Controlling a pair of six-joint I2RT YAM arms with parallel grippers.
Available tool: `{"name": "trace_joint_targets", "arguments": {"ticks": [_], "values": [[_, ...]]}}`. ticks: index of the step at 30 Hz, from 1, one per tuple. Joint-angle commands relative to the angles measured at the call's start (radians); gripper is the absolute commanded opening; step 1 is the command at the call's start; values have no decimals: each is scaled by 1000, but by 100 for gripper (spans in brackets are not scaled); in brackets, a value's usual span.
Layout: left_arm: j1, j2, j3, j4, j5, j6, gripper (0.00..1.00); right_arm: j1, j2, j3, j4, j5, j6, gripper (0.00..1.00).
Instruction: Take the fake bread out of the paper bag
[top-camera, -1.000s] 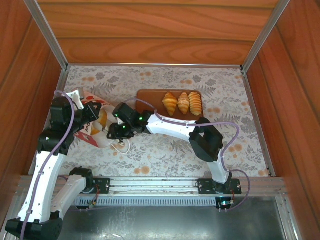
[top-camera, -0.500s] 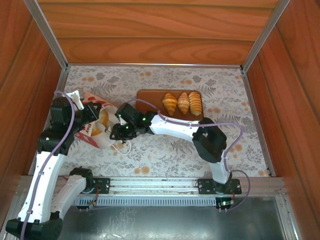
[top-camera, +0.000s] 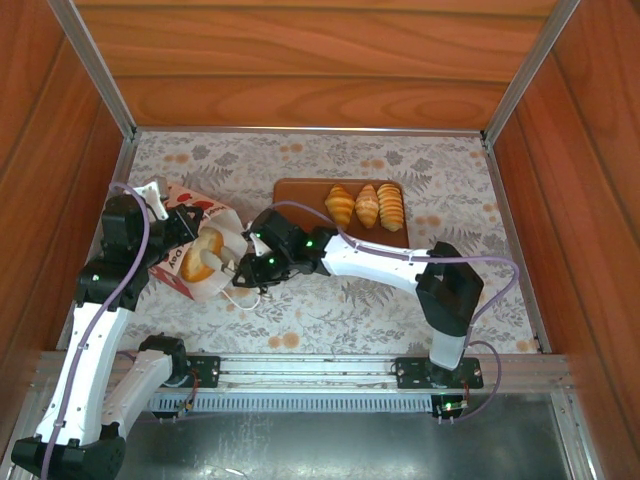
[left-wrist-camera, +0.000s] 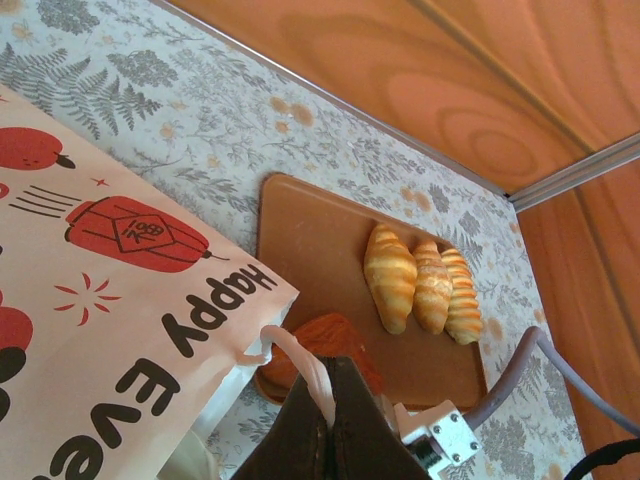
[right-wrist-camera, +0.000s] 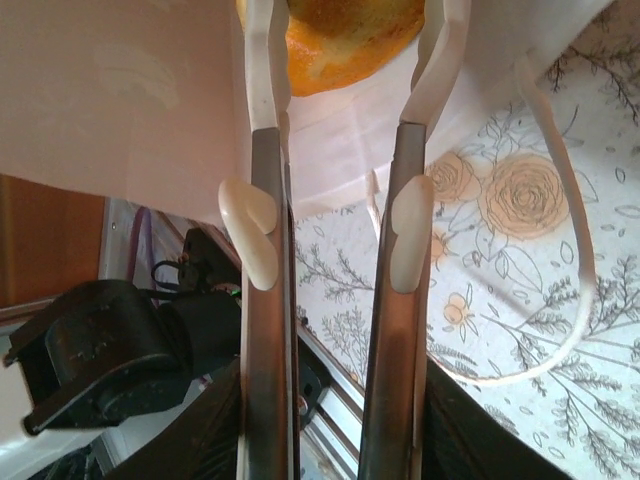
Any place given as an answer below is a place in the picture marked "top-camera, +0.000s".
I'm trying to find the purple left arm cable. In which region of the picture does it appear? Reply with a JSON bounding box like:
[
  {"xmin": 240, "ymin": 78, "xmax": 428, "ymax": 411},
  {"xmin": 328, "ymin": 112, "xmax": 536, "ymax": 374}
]
[{"xmin": 39, "ymin": 180, "xmax": 151, "ymax": 480}]

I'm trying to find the grey metal sheet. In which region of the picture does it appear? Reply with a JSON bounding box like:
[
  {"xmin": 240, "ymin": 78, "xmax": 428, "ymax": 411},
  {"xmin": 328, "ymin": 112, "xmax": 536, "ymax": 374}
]
[{"xmin": 114, "ymin": 392, "xmax": 581, "ymax": 480}]

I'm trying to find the connector board with green light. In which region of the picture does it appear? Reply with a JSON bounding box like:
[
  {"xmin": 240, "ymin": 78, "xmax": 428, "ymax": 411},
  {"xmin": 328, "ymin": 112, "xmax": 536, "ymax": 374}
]
[{"xmin": 432, "ymin": 394, "xmax": 471, "ymax": 426}]

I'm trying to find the aluminium frame post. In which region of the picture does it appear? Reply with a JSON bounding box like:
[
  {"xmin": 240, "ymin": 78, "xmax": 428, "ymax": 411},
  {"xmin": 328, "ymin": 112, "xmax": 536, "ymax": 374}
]
[
  {"xmin": 46, "ymin": 0, "xmax": 139, "ymax": 142},
  {"xmin": 480, "ymin": 0, "xmax": 582, "ymax": 146}
]

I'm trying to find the sugar dusted fake croissant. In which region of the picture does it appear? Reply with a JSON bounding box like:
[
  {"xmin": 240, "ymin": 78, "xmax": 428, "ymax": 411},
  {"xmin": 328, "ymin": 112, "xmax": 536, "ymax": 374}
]
[{"xmin": 353, "ymin": 183, "xmax": 380, "ymax": 230}]

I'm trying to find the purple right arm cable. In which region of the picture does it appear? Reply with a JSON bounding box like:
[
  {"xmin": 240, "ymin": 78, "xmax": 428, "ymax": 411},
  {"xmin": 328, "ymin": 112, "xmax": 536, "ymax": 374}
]
[{"xmin": 269, "ymin": 199, "xmax": 522, "ymax": 425}]

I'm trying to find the golden fake croissant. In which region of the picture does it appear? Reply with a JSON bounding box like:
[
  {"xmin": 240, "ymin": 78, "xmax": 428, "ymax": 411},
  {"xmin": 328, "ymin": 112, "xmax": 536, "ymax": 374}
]
[{"xmin": 323, "ymin": 183, "xmax": 356, "ymax": 226}]

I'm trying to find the floral patterned tablecloth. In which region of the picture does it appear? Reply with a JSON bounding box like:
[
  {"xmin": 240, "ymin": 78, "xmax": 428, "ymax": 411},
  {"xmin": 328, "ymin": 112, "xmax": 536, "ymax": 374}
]
[{"xmin": 59, "ymin": 130, "xmax": 551, "ymax": 354}]

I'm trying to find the ridged pale fake croissant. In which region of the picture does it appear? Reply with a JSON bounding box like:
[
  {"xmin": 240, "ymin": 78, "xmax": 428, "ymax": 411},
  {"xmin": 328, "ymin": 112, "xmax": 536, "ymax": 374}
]
[{"xmin": 376, "ymin": 182, "xmax": 405, "ymax": 233}]

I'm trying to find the brown rectangular tray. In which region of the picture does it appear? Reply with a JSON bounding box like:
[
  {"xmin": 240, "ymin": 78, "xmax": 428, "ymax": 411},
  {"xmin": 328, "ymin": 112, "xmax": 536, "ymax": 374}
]
[{"xmin": 271, "ymin": 177, "xmax": 411, "ymax": 250}]

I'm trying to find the aluminium mounting rail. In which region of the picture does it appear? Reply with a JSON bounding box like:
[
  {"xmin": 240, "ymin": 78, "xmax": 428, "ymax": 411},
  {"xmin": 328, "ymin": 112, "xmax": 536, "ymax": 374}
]
[{"xmin": 32, "ymin": 351, "xmax": 571, "ymax": 392}]

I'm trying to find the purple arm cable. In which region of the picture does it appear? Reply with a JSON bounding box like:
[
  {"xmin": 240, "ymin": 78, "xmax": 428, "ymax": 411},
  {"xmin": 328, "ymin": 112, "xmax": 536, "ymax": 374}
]
[
  {"xmin": 269, "ymin": 199, "xmax": 522, "ymax": 425},
  {"xmin": 39, "ymin": 180, "xmax": 151, "ymax": 480}
]

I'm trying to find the white and red paper bag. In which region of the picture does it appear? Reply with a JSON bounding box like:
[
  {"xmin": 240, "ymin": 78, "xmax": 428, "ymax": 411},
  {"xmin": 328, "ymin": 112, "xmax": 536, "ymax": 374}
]
[{"xmin": 147, "ymin": 180, "xmax": 264, "ymax": 312}]

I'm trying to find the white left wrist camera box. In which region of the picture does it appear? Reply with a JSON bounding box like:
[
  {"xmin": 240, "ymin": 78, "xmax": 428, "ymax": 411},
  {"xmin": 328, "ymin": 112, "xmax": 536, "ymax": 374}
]
[{"xmin": 133, "ymin": 175, "xmax": 171, "ymax": 221}]

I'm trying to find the white slotted cable duct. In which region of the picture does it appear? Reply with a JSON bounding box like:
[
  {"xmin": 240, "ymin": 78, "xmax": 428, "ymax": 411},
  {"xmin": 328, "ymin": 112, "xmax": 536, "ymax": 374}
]
[{"xmin": 144, "ymin": 392, "xmax": 436, "ymax": 414}]

